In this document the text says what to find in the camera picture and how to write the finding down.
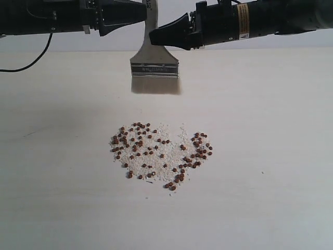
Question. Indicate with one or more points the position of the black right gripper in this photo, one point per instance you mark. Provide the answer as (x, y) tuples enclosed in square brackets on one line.
[(209, 24)]

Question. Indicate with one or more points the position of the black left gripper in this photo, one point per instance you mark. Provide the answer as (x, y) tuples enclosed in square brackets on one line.
[(77, 16)]

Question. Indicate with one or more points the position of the white wooden paint brush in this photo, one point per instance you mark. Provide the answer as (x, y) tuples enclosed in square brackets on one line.
[(154, 69)]

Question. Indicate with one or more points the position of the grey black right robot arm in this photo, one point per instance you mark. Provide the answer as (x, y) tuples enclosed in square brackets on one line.
[(287, 17)]

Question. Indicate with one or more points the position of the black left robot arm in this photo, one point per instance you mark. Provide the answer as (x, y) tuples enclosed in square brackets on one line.
[(28, 17)]

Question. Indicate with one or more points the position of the pile of brown pellets and rice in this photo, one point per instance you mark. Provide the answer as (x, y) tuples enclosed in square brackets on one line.
[(151, 154)]

